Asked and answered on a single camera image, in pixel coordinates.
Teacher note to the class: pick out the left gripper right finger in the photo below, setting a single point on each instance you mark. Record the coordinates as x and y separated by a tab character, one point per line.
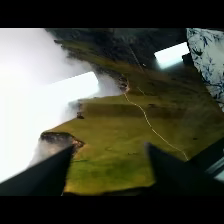
180	180

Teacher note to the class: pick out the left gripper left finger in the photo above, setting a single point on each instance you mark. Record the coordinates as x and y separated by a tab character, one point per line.
40	180

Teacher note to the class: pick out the white blue floral garment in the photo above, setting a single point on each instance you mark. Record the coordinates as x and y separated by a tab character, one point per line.
210	60

